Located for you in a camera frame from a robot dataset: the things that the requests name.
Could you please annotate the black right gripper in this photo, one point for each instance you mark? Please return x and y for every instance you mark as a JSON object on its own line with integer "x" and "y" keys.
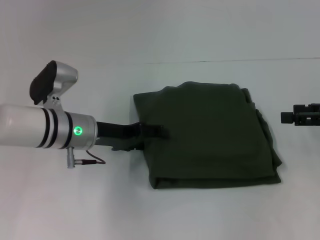
{"x": 317, "y": 122}

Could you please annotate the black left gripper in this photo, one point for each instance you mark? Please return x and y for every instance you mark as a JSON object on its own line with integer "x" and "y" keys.
{"x": 115, "y": 131}

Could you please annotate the dark green shirt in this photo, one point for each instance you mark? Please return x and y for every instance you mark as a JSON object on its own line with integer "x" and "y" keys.
{"x": 205, "y": 137}

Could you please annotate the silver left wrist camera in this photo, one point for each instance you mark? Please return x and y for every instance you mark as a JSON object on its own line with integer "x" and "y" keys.
{"x": 55, "y": 80}

